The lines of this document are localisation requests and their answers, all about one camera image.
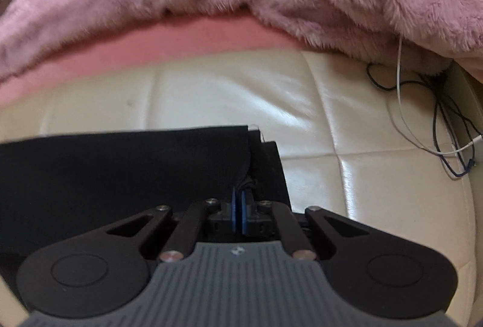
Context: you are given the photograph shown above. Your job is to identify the dark cable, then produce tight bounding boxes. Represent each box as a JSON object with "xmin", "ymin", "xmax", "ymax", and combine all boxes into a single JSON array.
[{"xmin": 367, "ymin": 62, "xmax": 477, "ymax": 179}]

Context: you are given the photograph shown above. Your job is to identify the cream leather mattress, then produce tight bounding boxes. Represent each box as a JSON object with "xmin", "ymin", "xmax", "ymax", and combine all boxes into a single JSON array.
[{"xmin": 0, "ymin": 48, "xmax": 477, "ymax": 327}]

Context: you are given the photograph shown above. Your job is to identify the black pants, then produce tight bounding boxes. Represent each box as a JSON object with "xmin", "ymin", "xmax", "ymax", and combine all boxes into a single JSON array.
[{"xmin": 0, "ymin": 124, "xmax": 292, "ymax": 258}]

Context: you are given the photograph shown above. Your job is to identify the pink bed sheet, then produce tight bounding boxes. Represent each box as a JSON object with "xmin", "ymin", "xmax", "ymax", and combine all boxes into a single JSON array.
[{"xmin": 0, "ymin": 15, "xmax": 299, "ymax": 106}]

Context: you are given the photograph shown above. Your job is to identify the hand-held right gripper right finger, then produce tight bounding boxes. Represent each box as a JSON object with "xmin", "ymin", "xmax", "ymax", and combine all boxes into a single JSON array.
[{"xmin": 241, "ymin": 191, "xmax": 369, "ymax": 262}]

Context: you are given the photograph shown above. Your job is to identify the white cable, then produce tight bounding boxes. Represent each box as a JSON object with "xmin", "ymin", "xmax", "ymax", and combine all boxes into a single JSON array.
[{"xmin": 395, "ymin": 34, "xmax": 483, "ymax": 156}]

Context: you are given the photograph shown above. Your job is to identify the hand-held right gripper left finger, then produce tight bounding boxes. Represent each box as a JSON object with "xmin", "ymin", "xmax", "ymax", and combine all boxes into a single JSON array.
[{"xmin": 106, "ymin": 188, "xmax": 239, "ymax": 263}]

